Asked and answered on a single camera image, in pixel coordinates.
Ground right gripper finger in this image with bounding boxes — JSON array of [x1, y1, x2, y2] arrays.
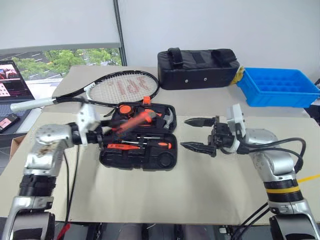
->
[[179, 141, 217, 158], [184, 116, 216, 128]]

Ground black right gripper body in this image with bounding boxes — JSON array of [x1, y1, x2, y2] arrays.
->
[[207, 115, 238, 158]]

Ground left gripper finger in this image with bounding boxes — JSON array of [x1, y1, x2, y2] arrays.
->
[[100, 120, 120, 129], [102, 134, 120, 149]]

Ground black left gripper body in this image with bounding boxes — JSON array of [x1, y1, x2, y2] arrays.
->
[[86, 125, 105, 151]]

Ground orange test pen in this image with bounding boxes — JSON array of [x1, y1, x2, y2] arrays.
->
[[106, 143, 141, 151]]

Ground black orange utility knife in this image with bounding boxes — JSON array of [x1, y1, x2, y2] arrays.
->
[[116, 111, 156, 135]]

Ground short black orange screwdriver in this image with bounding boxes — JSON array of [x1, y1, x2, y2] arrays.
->
[[139, 140, 174, 149]]

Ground black plastic tool case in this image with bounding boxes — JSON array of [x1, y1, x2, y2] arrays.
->
[[99, 96, 178, 172]]

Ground orange black tape measure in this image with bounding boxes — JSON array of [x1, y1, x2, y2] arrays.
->
[[117, 104, 133, 116]]

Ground black fabric bag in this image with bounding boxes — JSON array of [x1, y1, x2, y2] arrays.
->
[[157, 47, 241, 91]]

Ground yellow crumpled item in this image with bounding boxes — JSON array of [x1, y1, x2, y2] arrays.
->
[[231, 66, 245, 86]]

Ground blue plastic crate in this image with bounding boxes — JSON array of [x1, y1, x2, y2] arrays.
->
[[236, 66, 320, 108]]

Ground black white tennis racket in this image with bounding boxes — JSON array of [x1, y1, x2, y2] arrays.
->
[[10, 70, 161, 113]]

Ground brown cardboard box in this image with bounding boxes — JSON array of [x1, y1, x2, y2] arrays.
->
[[9, 136, 27, 161]]

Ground black smartphone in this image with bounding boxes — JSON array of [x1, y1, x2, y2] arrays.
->
[[0, 113, 21, 133]]

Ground black bulky object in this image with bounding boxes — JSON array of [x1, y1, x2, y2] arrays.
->
[[307, 98, 320, 123]]

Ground open laptop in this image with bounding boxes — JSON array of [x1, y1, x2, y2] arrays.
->
[[0, 59, 36, 118]]

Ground white roller blind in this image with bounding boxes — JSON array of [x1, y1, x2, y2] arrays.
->
[[0, 0, 122, 57]]

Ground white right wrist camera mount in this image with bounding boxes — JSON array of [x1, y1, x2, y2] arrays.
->
[[226, 103, 247, 155]]

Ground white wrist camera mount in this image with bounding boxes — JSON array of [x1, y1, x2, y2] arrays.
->
[[76, 102, 102, 146], [226, 103, 247, 155]]

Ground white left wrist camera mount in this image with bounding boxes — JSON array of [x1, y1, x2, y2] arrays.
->
[[76, 102, 102, 146]]

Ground claw hammer black handle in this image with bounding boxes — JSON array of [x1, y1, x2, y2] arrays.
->
[[149, 109, 175, 127]]

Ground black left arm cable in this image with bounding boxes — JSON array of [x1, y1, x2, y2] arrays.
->
[[56, 143, 81, 240]]

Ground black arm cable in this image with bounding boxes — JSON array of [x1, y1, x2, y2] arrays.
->
[[231, 137, 308, 240], [56, 143, 81, 240]]

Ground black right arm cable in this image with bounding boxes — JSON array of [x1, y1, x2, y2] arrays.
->
[[231, 137, 308, 240]]

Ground dark window frame post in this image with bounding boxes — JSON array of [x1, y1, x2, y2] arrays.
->
[[112, 0, 128, 67]]

